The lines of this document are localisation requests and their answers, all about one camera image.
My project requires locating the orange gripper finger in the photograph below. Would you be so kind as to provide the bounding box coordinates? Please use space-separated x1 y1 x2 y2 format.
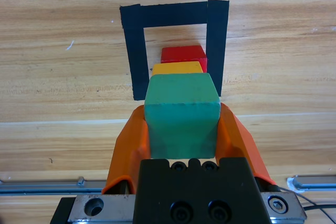
214 102 277 185
101 104 152 196

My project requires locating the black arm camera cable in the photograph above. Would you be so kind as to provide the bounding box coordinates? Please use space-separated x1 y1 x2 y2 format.
303 202 336 212

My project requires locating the black tape square outline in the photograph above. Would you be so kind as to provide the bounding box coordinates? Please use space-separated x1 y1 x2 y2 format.
119 0 230 102

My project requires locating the yellow wooden block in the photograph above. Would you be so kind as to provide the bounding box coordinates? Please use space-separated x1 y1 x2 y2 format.
151 61 204 76

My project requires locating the red wooden block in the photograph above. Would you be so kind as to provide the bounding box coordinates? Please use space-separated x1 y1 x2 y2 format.
160 45 208 74

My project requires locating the green wooden block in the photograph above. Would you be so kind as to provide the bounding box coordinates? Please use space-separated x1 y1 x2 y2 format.
143 72 221 160

